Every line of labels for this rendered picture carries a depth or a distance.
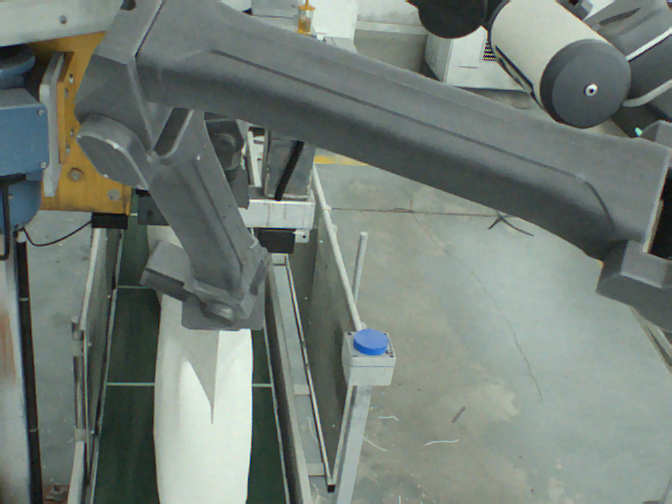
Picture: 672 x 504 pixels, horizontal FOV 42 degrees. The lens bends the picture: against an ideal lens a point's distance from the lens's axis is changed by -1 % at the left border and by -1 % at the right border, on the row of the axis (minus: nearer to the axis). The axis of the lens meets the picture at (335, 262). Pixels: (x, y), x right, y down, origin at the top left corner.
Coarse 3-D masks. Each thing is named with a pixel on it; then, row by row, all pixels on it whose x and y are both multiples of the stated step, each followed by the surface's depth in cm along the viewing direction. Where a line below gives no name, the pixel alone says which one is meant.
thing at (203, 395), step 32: (160, 320) 177; (160, 352) 164; (192, 352) 144; (224, 352) 145; (160, 384) 159; (192, 384) 149; (224, 384) 138; (160, 416) 160; (192, 416) 152; (224, 416) 154; (160, 448) 161; (192, 448) 155; (224, 448) 157; (160, 480) 164; (192, 480) 160; (224, 480) 161
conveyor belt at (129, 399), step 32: (128, 224) 272; (128, 256) 256; (128, 288) 242; (128, 320) 229; (128, 352) 218; (256, 352) 225; (128, 384) 208; (256, 384) 214; (128, 416) 198; (256, 416) 204; (128, 448) 190; (256, 448) 195; (96, 480) 181; (128, 480) 182; (256, 480) 186
